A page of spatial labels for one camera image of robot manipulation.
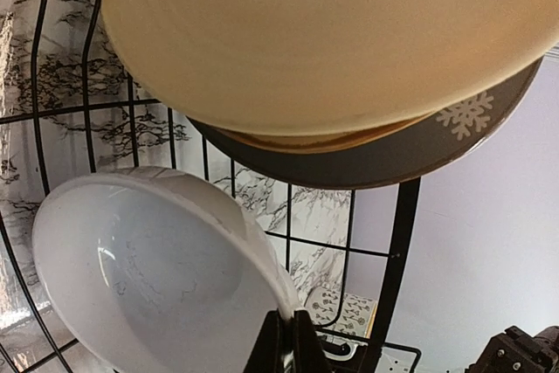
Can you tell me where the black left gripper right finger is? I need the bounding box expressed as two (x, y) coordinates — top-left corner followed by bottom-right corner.
(293, 310), (328, 373)

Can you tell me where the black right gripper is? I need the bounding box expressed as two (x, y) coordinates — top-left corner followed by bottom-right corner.
(465, 326), (558, 373)

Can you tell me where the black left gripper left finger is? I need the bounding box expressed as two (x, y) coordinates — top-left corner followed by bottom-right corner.
(246, 311), (285, 373)

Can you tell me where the small white bowl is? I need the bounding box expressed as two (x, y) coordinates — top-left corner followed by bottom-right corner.
(32, 167), (301, 372)

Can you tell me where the cream bird pattern plate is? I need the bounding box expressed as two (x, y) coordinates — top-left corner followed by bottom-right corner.
(216, 112), (433, 155)

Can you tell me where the grey reindeer plate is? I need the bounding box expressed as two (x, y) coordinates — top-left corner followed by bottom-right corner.
(192, 60), (542, 190)

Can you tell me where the black wire dish rack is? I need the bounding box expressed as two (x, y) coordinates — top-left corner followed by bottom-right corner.
(1, 0), (422, 372)

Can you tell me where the pale yellow round plate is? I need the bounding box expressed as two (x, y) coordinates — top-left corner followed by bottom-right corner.
(101, 0), (558, 135)

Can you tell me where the white patterned mug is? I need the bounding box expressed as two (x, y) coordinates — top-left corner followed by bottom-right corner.
(305, 287), (377, 338)

